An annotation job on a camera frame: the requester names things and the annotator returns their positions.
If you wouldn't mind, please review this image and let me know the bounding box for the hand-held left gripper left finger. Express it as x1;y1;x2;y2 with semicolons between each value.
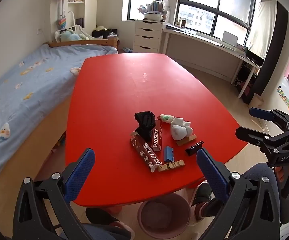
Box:
13;148;96;240

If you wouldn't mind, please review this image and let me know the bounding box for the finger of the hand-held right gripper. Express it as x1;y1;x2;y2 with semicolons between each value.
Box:
235;127;289;155
249;107;289;132

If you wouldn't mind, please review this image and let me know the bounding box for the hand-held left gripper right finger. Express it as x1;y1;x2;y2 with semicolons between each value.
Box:
196;147;283;240

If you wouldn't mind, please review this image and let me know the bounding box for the black binder clip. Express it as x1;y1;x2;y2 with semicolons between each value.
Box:
185;141;205;157

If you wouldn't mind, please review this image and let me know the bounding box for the wooden wedge block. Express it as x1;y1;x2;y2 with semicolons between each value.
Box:
176;134;197;146

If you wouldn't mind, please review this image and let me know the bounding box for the white tissue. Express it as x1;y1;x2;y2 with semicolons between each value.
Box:
170;117;193;140

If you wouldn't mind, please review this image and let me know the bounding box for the pink trash bin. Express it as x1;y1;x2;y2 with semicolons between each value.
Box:
138;193;191;239

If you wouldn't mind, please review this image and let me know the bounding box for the dark red carton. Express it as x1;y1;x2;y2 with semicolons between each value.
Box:
150;119;164;152

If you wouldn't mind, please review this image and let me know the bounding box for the brown snack packet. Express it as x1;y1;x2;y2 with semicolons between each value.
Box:
129;134;163;173

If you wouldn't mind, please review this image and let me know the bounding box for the black wrapper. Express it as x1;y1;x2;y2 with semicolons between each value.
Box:
131;126;153;142

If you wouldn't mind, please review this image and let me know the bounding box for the beige cup bin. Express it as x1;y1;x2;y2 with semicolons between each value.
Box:
249;93;264;109

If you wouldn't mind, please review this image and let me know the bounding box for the black pink slipper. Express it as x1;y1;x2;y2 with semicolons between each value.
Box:
191;182;213;222
85;207;135;240

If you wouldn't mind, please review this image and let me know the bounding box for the colourful puzzle poster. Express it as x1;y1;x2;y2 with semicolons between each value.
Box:
276;86;289;113

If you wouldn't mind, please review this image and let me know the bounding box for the person's right leg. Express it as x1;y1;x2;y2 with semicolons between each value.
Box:
202;162;285;240

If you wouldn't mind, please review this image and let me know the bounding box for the person's leg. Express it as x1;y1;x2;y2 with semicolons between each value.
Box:
202;162;285;240
60;224;132;240

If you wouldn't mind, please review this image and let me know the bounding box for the notched wooden piece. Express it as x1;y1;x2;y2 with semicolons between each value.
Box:
158;160;185;173

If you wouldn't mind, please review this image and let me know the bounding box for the blue block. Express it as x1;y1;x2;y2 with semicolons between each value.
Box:
164;145;175;162

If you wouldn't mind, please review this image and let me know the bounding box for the bed with blue sheet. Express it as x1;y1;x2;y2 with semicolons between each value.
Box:
0;35;119;230
0;44;119;200

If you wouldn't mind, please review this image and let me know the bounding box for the black laptop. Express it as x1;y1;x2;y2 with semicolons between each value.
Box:
246;50;265;65

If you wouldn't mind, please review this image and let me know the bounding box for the black standing panel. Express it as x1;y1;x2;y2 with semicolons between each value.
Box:
242;0;289;105

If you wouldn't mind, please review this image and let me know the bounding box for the person's left leg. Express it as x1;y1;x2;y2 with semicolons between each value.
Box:
60;224;132;240

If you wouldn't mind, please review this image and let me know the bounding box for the small green white plush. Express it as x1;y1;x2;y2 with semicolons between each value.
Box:
159;114;176;125

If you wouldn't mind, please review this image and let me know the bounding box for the white hanging cloth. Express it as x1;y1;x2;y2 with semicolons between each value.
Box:
245;0;278;58

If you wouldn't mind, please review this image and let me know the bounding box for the black rolled band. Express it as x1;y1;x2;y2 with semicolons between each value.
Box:
135;110;156;128

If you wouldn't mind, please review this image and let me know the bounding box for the white desk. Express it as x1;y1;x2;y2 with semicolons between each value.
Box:
162;26;261;99

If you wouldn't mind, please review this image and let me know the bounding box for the white drawer unit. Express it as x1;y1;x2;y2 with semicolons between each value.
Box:
133;20;163;54

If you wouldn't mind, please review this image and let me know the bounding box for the blue plush toy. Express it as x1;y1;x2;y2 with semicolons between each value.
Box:
60;29;89;42

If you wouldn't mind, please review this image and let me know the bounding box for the black storage box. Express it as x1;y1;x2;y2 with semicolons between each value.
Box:
92;29;112;39

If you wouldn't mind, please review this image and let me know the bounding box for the row of books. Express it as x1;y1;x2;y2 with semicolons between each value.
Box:
147;0;171;13

